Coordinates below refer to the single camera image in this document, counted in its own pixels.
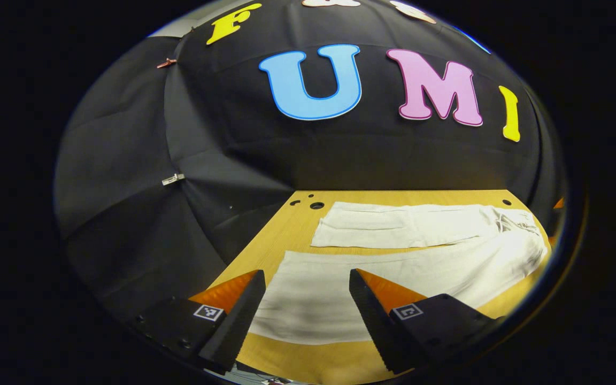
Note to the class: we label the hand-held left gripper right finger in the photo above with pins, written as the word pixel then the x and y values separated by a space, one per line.
pixel 375 321

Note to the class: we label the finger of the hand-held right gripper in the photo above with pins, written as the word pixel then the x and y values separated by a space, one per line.
pixel 559 203

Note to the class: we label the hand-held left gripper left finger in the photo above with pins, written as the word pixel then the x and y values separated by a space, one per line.
pixel 241 321

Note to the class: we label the white jeans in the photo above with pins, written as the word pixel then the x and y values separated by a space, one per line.
pixel 420 224

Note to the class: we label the white cloth clip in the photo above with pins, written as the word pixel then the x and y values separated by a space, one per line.
pixel 172 179

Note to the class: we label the black backdrop cloth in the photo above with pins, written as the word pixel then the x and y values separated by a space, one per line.
pixel 233 160

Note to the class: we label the red cloth clip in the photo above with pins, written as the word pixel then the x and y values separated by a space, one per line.
pixel 166 63

